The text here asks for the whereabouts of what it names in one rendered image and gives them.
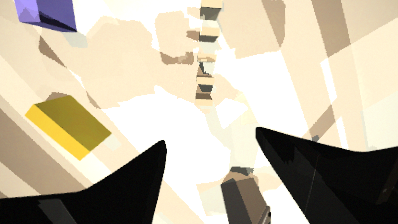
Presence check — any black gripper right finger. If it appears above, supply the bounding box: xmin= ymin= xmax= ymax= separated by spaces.
xmin=255 ymin=127 xmax=398 ymax=224

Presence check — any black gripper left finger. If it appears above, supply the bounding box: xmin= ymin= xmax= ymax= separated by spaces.
xmin=0 ymin=140 xmax=167 ymax=224

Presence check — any beige domino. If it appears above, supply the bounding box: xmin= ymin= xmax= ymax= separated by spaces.
xmin=195 ymin=93 xmax=213 ymax=106
xmin=196 ymin=75 xmax=215 ymax=85
xmin=197 ymin=54 xmax=217 ymax=62
xmin=199 ymin=27 xmax=220 ymax=43
xmin=200 ymin=0 xmax=222 ymax=21

